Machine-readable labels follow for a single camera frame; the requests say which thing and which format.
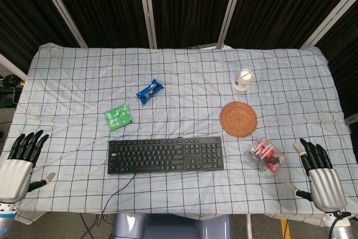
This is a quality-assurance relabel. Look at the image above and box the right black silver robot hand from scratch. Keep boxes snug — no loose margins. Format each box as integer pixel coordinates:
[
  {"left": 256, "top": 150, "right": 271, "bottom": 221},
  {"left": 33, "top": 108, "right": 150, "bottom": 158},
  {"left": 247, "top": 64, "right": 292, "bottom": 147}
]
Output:
[{"left": 285, "top": 137, "right": 348, "bottom": 213}]

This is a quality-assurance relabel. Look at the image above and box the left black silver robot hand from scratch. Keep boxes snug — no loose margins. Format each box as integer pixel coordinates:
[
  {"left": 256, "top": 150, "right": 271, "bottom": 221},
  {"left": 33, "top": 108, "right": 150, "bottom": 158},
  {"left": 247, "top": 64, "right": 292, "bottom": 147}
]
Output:
[{"left": 0, "top": 129, "right": 56, "bottom": 204}]

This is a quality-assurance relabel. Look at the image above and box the black keyboard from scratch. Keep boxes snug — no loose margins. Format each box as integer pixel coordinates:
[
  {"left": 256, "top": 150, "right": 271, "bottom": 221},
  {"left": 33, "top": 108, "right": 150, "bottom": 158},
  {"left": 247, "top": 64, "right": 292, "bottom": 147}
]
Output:
[{"left": 107, "top": 136, "right": 225, "bottom": 175}]

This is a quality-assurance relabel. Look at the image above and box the clear box with red contents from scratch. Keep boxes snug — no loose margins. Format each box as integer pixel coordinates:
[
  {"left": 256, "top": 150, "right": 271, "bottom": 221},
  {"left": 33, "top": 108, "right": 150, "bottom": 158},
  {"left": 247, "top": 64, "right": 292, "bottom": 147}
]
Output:
[{"left": 247, "top": 136, "right": 286, "bottom": 179}]

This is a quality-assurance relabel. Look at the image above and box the white table leg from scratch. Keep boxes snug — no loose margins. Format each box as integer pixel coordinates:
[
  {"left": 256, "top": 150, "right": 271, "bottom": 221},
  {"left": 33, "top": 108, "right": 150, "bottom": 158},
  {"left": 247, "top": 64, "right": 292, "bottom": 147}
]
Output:
[{"left": 246, "top": 213, "right": 253, "bottom": 239}]

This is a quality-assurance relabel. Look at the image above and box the round woven brown coaster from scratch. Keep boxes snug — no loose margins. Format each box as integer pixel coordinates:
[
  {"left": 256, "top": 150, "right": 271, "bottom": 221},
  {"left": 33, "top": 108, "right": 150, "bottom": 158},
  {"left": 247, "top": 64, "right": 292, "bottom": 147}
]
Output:
[{"left": 219, "top": 101, "right": 258, "bottom": 138}]

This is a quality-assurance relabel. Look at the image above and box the green tea packet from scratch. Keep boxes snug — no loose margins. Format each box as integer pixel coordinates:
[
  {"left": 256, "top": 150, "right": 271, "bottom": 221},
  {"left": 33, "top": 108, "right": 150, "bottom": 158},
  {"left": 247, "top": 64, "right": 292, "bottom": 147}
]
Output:
[{"left": 104, "top": 104, "right": 132, "bottom": 132}]

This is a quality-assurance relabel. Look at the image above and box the white floral paper cup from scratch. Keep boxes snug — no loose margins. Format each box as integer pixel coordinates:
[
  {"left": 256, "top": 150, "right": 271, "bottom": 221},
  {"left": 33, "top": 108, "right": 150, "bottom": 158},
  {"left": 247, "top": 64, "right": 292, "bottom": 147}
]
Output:
[{"left": 231, "top": 68, "right": 253, "bottom": 92}]

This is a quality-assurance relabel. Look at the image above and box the dark ribbed partition panel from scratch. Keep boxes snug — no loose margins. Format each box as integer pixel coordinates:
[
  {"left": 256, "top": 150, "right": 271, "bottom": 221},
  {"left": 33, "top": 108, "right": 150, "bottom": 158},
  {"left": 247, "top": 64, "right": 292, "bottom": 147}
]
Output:
[
  {"left": 314, "top": 0, "right": 358, "bottom": 119},
  {"left": 44, "top": 0, "right": 152, "bottom": 49},
  {"left": 0, "top": 0, "right": 81, "bottom": 68},
  {"left": 148, "top": 0, "right": 238, "bottom": 49},
  {"left": 225, "top": 0, "right": 358, "bottom": 49}
]

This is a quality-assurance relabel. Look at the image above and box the grey blue robot torso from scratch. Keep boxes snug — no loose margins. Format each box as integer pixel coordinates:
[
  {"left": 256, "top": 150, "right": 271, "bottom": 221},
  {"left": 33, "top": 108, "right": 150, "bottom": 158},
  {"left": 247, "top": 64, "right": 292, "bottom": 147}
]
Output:
[{"left": 111, "top": 213, "right": 232, "bottom": 239}]

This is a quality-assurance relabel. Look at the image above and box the blue snack packet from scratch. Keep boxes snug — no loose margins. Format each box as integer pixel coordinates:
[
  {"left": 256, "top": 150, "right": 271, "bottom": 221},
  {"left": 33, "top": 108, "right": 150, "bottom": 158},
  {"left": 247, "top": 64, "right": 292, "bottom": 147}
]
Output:
[{"left": 136, "top": 79, "right": 164, "bottom": 105}]

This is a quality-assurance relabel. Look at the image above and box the light blue checked tablecloth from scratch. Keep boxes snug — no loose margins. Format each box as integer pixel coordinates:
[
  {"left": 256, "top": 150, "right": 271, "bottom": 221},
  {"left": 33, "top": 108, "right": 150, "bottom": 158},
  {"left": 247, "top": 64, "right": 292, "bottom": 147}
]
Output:
[{"left": 5, "top": 43, "right": 358, "bottom": 222}]

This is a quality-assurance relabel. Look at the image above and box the dark equipment with cables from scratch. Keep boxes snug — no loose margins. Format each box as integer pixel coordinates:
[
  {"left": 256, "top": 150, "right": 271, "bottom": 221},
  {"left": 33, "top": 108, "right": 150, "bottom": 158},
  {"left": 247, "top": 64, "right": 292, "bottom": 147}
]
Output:
[{"left": 0, "top": 73, "right": 25, "bottom": 108}]

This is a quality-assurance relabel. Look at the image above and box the white partition frame post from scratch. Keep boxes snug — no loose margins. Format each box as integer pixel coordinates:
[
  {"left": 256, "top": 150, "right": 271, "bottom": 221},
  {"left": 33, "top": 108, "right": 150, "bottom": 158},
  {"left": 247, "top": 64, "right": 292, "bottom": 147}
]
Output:
[
  {"left": 216, "top": 0, "right": 247, "bottom": 49},
  {"left": 33, "top": 0, "right": 88, "bottom": 49},
  {"left": 0, "top": 53, "right": 28, "bottom": 81},
  {"left": 300, "top": 0, "right": 358, "bottom": 50},
  {"left": 136, "top": 0, "right": 158, "bottom": 49}
]

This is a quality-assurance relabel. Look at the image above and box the black keyboard cable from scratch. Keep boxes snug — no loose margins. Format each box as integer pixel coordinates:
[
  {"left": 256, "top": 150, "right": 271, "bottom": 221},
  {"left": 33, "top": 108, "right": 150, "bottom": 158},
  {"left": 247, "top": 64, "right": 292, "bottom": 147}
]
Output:
[{"left": 96, "top": 173, "right": 138, "bottom": 226}]

